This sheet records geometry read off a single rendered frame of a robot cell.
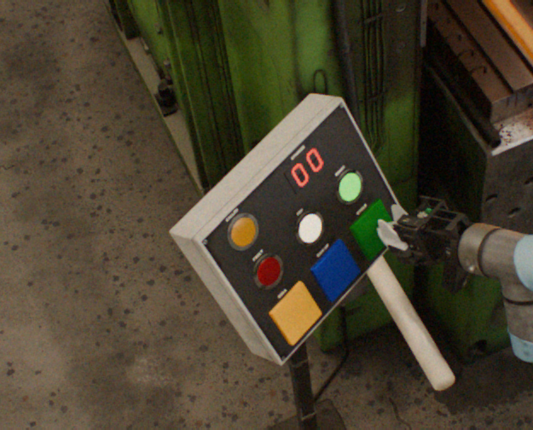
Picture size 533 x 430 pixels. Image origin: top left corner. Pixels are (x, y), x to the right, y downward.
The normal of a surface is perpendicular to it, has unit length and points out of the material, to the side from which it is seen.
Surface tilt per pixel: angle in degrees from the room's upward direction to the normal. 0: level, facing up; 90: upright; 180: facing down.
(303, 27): 90
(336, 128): 60
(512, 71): 0
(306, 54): 90
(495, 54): 0
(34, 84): 0
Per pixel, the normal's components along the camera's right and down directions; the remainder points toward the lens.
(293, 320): 0.61, 0.18
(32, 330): -0.09, -0.54
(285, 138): -0.45, -0.73
